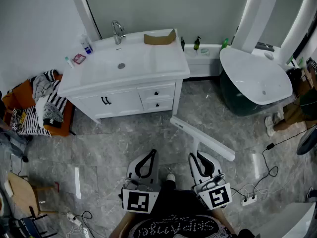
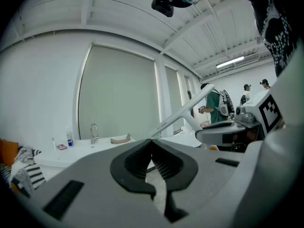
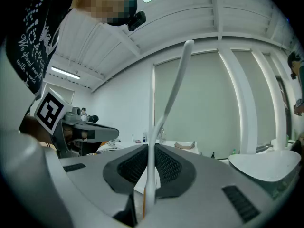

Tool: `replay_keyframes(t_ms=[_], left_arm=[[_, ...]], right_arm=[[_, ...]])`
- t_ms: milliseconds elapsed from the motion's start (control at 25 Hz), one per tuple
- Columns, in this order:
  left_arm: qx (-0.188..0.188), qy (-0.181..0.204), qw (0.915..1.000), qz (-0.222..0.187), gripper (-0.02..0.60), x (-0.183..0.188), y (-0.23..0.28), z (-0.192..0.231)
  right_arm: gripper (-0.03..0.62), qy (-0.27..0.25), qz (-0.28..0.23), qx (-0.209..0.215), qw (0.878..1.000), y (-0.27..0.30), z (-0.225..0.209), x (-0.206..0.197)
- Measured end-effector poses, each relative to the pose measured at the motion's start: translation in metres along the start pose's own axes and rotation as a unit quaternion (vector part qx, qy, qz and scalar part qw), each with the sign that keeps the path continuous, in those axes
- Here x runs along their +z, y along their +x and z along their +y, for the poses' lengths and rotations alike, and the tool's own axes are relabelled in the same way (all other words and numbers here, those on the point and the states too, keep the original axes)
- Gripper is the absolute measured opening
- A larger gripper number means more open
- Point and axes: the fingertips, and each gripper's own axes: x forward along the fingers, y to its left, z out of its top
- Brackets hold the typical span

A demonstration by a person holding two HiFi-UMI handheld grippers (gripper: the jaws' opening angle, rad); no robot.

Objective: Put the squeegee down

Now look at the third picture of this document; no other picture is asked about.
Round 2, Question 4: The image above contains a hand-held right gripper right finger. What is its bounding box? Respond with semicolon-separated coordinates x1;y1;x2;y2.
144;144;274;228

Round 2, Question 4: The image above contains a chrome faucet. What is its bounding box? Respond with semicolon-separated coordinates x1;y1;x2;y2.
158;126;166;144

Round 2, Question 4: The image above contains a person in black shirt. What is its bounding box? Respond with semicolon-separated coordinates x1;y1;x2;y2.
4;0;79;101

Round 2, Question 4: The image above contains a white oval basin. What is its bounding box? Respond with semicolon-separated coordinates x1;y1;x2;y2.
228;150;302;200

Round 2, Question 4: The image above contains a person's left hand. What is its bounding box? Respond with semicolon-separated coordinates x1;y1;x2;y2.
63;126;89;141

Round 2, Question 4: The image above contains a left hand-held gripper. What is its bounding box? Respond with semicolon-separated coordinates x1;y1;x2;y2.
34;87;120;159

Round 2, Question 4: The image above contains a person's head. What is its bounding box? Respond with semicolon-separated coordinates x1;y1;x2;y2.
71;0;139;26

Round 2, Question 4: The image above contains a white bathtub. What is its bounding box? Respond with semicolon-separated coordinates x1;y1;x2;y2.
99;140;200;156

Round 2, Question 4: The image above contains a person's left forearm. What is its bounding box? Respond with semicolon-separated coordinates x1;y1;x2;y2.
19;114;57;144

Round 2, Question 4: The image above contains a ceiling tube light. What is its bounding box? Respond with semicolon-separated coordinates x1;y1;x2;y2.
51;66;81;80

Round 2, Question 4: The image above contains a black head camera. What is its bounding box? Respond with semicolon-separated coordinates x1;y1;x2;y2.
127;10;147;32

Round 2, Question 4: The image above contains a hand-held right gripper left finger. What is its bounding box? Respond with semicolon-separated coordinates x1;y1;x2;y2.
59;144;150;227

